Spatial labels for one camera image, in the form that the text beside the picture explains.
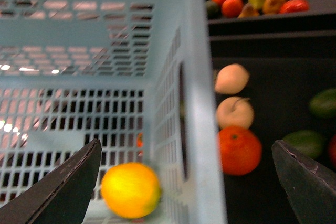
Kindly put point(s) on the pale white pear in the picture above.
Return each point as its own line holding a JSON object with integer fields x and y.
{"x": 232, "y": 79}

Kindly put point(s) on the black metal shelf rack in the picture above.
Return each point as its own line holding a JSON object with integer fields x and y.
{"x": 290, "y": 58}

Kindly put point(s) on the light teal shopping basket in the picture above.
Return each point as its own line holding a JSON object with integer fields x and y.
{"x": 132, "y": 78}

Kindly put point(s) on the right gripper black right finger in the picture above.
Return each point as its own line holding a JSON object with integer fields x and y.
{"x": 310, "y": 186}

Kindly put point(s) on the orange near front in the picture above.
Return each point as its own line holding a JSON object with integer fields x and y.
{"x": 240, "y": 150}

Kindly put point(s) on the yellow lemon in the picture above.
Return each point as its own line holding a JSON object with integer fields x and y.
{"x": 131, "y": 190}

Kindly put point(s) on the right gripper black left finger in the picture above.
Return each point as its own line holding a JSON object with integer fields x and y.
{"x": 63, "y": 195}

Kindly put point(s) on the white pear with stem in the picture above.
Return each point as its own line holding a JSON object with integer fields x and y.
{"x": 235, "y": 111}

